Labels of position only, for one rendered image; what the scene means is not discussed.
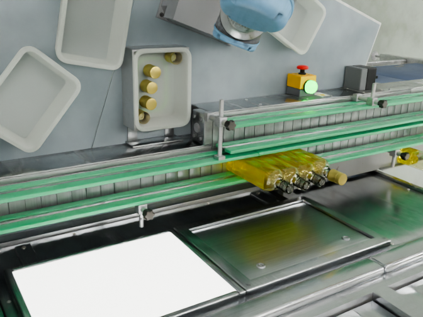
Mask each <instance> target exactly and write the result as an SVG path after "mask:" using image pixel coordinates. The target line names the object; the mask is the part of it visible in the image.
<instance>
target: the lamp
mask: <svg viewBox="0 0 423 317"><path fill-rule="evenodd" d="M303 90H304V91H305V92H306V93H310V94H313V93H314V92H315V91H316V90H317V83H316V82H315V81H313V80H307V81H305V83H304V85H303Z"/></svg>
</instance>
